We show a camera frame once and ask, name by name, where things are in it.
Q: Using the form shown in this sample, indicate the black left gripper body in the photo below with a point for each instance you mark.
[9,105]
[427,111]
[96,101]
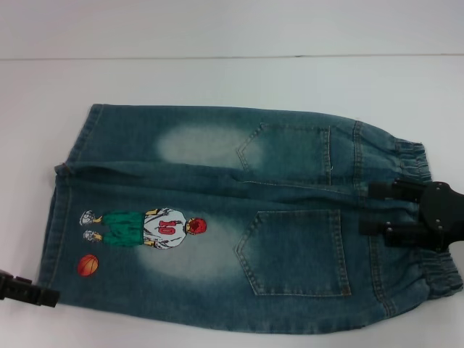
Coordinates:
[12,277]

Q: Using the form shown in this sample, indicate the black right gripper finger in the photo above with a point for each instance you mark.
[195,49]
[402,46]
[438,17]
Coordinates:
[395,189]
[402,233]

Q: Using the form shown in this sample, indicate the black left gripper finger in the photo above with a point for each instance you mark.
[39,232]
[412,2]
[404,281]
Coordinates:
[36,295]

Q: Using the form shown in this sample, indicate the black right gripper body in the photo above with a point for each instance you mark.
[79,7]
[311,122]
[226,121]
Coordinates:
[446,214]

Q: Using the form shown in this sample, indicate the blue denim shorts with print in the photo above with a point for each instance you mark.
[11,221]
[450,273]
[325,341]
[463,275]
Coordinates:
[290,163]

